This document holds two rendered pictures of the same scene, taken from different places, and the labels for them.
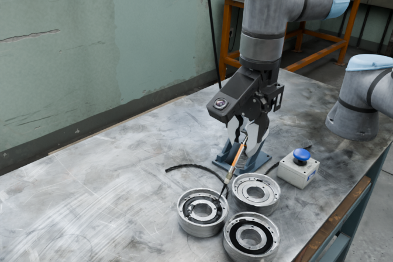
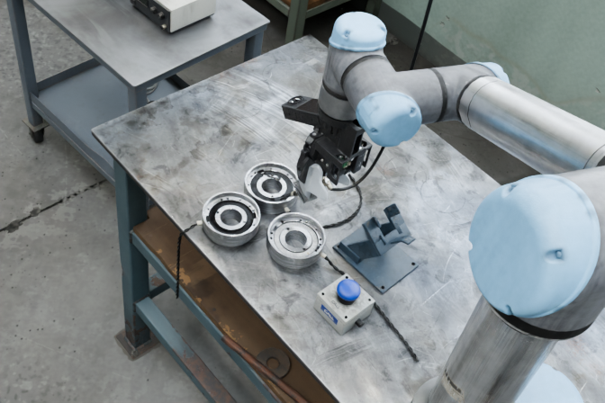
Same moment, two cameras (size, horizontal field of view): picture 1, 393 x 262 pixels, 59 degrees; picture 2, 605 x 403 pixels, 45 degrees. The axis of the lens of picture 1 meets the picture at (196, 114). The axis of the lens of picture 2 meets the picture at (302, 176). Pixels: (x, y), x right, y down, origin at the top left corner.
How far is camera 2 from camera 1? 1.21 m
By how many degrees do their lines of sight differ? 67
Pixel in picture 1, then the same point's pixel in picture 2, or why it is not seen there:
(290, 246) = (225, 263)
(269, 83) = (338, 146)
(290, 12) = (335, 75)
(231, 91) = (309, 103)
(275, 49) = (322, 98)
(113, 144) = not seen: hidden behind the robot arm
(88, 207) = not seen: hidden behind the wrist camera
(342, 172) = (352, 379)
